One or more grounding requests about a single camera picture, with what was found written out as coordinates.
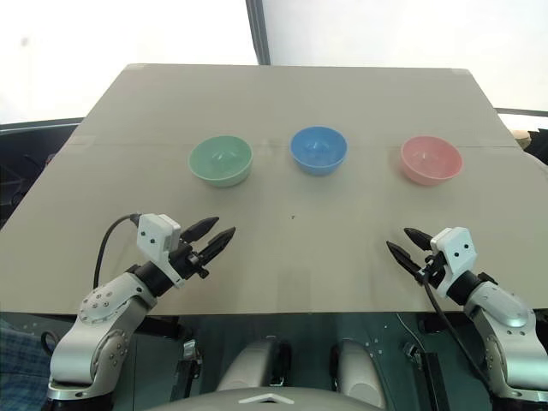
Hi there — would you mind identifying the pink-red plastic bowl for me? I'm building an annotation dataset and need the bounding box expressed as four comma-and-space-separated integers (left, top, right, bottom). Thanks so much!
400, 135, 464, 188

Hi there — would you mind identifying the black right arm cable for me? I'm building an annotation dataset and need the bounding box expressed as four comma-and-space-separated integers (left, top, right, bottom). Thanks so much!
421, 280, 496, 389

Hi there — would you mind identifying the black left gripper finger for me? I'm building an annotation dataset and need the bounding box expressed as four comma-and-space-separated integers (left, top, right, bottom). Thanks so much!
179, 216, 221, 242
197, 226, 237, 268

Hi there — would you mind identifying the silver robot torso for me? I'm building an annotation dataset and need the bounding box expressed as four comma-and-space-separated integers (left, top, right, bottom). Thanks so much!
158, 387, 386, 411

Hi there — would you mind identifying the blue checked cloth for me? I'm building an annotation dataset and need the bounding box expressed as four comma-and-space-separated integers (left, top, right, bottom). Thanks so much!
0, 316, 52, 411

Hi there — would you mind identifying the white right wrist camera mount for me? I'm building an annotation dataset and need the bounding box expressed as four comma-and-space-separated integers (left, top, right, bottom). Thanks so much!
428, 227, 478, 301

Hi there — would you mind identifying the green plastic bowl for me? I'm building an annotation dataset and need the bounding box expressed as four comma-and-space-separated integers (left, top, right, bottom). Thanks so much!
187, 134, 254, 189

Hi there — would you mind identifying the grey window post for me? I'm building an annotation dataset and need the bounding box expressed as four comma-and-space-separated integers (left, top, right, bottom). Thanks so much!
245, 0, 272, 66

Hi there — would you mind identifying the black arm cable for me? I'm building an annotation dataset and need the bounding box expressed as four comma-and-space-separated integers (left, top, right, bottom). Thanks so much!
92, 212, 142, 288
421, 280, 496, 389

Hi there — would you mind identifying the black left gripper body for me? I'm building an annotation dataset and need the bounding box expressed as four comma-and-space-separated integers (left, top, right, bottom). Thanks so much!
168, 240, 211, 283

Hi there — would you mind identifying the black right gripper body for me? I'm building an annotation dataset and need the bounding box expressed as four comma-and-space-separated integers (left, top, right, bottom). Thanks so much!
415, 252, 448, 296

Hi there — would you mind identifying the silver robot leg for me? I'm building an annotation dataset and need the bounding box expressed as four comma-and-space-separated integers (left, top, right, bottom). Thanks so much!
329, 337, 386, 408
216, 336, 292, 391

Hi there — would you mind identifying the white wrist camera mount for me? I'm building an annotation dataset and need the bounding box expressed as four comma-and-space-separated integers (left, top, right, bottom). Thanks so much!
428, 227, 478, 301
135, 212, 187, 289

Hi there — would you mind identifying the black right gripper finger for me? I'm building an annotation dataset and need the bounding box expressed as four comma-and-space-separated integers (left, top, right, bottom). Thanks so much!
385, 241, 426, 279
403, 227, 433, 253

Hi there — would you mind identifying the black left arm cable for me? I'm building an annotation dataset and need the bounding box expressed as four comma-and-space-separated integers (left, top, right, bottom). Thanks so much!
92, 212, 142, 288

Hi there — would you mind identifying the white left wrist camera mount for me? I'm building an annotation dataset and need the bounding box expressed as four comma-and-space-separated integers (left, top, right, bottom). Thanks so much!
135, 212, 187, 289

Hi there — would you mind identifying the blue plastic bowl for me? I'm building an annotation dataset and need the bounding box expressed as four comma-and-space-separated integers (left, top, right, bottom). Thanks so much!
289, 125, 348, 176

